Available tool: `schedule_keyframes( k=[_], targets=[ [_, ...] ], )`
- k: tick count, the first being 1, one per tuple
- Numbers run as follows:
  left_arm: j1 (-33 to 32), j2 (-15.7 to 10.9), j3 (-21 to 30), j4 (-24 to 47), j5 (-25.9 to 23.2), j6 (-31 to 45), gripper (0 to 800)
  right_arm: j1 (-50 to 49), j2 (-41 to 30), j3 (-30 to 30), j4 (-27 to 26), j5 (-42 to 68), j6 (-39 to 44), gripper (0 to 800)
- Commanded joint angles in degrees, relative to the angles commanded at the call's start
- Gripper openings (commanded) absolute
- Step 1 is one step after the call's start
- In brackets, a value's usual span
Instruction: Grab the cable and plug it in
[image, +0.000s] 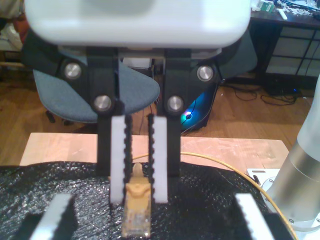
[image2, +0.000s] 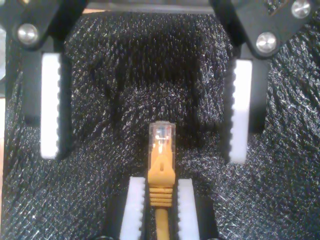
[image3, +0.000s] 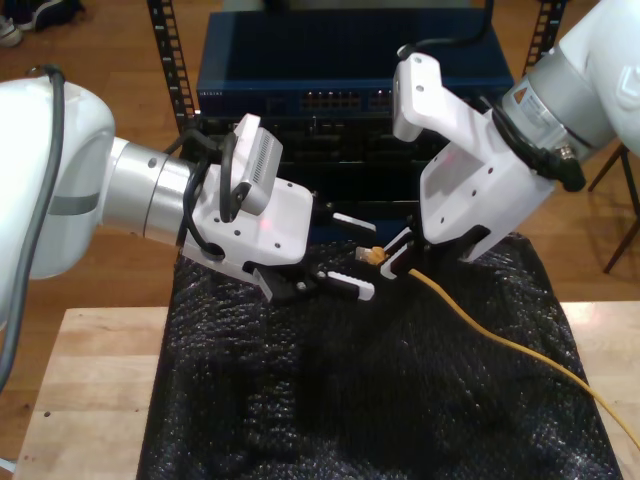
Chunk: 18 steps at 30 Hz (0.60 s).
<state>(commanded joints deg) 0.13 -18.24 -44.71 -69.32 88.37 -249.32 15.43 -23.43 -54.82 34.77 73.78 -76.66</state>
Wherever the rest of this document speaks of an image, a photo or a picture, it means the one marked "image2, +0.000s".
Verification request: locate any black bubble mat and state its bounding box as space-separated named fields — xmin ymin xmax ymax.
xmin=0 ymin=9 xmax=320 ymax=240

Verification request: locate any yellow network cable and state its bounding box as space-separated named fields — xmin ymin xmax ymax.
xmin=147 ymin=120 xmax=176 ymax=240

